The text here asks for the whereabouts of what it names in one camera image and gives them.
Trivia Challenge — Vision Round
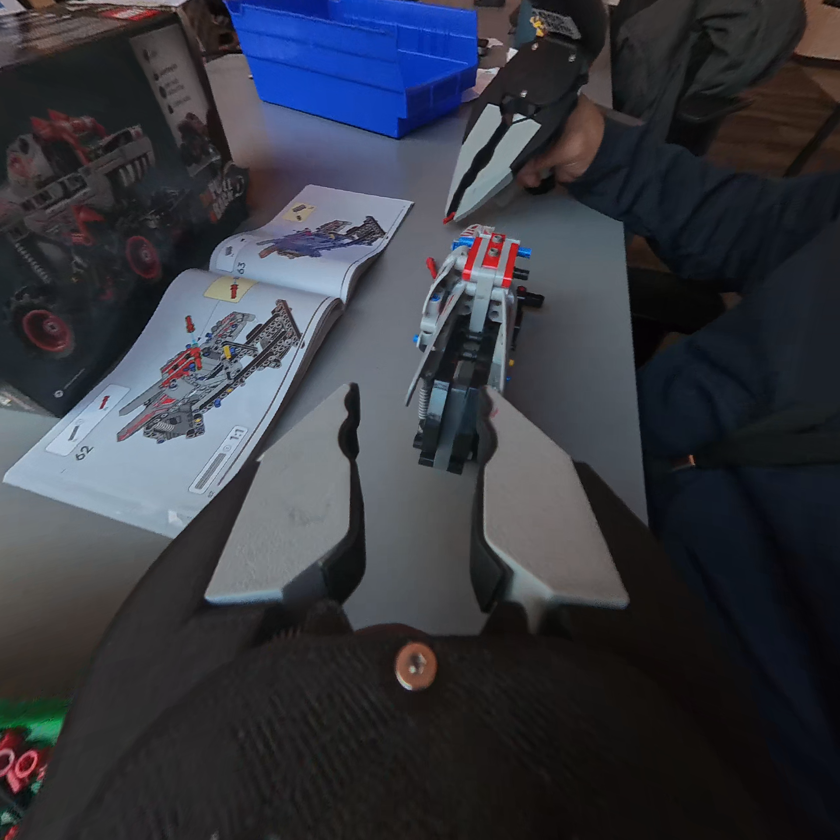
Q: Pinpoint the dark jacket on chair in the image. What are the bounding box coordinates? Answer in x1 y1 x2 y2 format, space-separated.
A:
609 0 809 155

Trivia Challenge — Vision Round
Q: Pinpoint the person's dark clothed body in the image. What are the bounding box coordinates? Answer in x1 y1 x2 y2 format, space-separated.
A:
633 223 840 840

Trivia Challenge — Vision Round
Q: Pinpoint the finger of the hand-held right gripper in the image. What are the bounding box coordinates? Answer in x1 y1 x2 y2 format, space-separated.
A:
455 121 546 223
446 101 506 216

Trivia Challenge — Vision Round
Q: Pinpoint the grey red lego truck model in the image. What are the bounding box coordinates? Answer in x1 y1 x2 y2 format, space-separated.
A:
406 223 546 475

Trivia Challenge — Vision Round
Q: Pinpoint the green red printed bag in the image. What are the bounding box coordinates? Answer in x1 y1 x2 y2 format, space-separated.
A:
0 697 71 840

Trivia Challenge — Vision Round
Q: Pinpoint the black lego truck box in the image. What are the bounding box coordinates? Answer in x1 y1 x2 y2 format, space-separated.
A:
0 0 252 418

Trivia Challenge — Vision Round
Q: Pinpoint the person's right hand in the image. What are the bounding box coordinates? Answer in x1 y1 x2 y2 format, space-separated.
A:
517 98 606 190

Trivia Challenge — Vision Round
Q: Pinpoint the blue plastic bin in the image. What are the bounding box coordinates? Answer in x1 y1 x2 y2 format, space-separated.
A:
223 0 480 140

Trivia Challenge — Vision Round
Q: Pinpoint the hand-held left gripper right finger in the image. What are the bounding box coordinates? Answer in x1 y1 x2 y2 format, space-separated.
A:
469 387 630 613

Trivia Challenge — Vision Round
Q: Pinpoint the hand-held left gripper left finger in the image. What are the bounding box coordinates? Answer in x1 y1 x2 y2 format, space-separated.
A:
205 384 366 605

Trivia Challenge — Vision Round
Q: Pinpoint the person's right forearm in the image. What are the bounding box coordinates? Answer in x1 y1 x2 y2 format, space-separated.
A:
567 112 840 293

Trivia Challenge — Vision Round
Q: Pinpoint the lego instruction booklet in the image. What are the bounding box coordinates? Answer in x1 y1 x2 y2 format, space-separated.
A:
3 184 415 540

